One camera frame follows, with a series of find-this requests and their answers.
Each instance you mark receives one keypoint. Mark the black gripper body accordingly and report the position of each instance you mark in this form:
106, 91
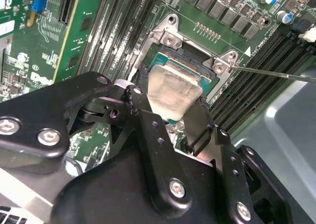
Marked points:
111, 197

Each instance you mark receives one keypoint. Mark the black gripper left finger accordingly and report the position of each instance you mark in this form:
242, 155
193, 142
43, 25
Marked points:
49, 105

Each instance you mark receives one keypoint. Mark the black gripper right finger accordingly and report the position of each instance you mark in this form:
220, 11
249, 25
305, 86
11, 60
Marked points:
229, 164

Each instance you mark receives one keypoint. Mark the CPU with silver top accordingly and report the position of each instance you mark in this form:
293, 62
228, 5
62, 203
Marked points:
172, 90

